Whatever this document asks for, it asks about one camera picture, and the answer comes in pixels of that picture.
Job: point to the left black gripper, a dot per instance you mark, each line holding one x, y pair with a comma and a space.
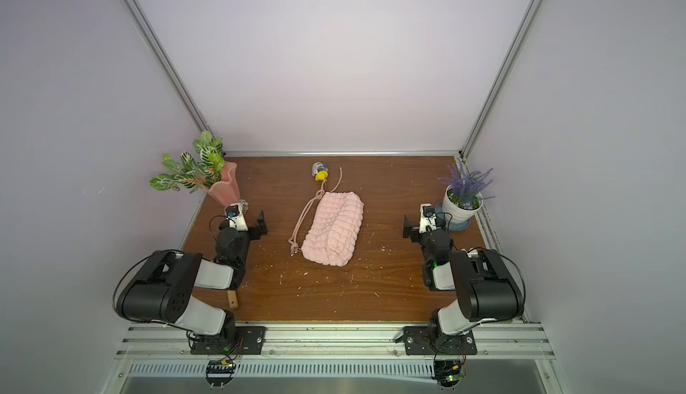
249, 228

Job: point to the pink fluffy bag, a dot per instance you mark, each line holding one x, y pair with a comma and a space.
332, 237

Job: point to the yellow blue doll decoration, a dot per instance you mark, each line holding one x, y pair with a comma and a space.
320, 171

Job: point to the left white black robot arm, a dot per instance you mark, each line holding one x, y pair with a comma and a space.
161, 291

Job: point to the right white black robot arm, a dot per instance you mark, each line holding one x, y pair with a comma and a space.
486, 291

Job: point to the teal saucer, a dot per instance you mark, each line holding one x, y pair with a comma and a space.
448, 222

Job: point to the white flower pot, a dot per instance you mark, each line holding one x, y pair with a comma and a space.
460, 215

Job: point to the pink vase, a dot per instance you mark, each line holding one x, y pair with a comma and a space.
226, 191

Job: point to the purple lavender plant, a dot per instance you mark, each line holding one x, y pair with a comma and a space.
464, 187

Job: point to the green artificial plant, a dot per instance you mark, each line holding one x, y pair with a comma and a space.
190, 173

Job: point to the right controller board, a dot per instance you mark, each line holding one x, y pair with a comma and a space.
448, 373

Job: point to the controller board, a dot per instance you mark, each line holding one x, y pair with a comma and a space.
448, 373
219, 372

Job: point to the left controller board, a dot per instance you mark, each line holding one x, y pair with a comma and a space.
219, 372

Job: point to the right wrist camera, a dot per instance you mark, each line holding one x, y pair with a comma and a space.
428, 218

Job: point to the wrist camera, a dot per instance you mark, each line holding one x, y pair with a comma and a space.
234, 215
428, 218

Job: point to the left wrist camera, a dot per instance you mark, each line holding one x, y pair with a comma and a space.
234, 215

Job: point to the green scraper wooden handle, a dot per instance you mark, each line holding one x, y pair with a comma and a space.
233, 299

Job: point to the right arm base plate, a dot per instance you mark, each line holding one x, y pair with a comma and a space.
425, 340

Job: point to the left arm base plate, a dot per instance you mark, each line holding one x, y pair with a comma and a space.
233, 341

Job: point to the aluminium front rail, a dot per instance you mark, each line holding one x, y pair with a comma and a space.
346, 341

